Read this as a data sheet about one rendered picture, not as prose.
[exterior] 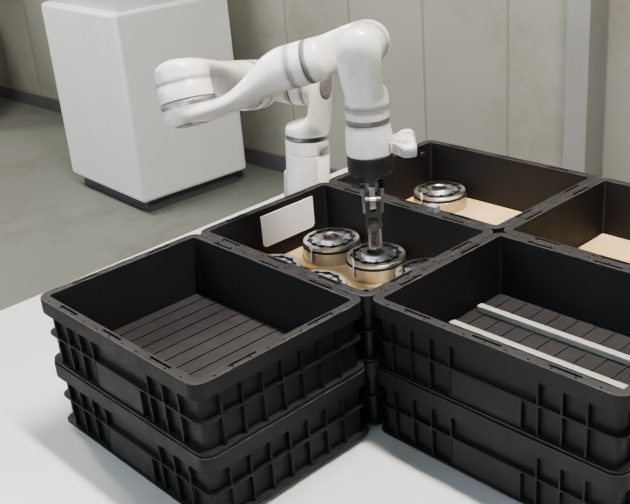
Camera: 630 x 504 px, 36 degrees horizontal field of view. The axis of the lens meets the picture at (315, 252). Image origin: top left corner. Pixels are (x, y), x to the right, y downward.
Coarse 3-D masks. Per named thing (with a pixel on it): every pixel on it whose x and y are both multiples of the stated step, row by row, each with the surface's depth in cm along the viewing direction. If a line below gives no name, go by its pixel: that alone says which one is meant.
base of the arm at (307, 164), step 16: (288, 144) 197; (304, 144) 194; (320, 144) 195; (288, 160) 198; (304, 160) 196; (320, 160) 197; (288, 176) 200; (304, 176) 197; (320, 176) 198; (288, 192) 201
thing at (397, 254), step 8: (352, 248) 166; (360, 248) 167; (392, 248) 166; (400, 248) 165; (360, 256) 163; (392, 256) 162; (400, 256) 162; (360, 264) 160; (368, 264) 160; (376, 264) 160; (384, 264) 159; (392, 264) 160
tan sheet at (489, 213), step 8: (408, 200) 194; (472, 200) 191; (464, 208) 187; (472, 208) 187; (480, 208) 187; (488, 208) 186; (496, 208) 186; (504, 208) 186; (472, 216) 183; (480, 216) 183; (488, 216) 183; (496, 216) 182; (504, 216) 182; (512, 216) 182; (496, 224) 179
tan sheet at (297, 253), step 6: (288, 252) 175; (294, 252) 175; (300, 252) 174; (300, 258) 172; (306, 264) 169; (312, 264) 169; (330, 270) 166; (336, 270) 166; (342, 270) 166; (348, 276) 164; (348, 282) 161; (354, 282) 161; (360, 282) 161
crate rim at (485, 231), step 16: (304, 192) 174; (352, 192) 172; (256, 208) 169; (272, 208) 170; (400, 208) 164; (416, 208) 163; (224, 224) 163; (464, 224) 155; (224, 240) 157; (272, 256) 149; (448, 256) 144; (304, 272) 143; (416, 272) 140; (352, 288) 137; (384, 288) 136; (368, 304) 135
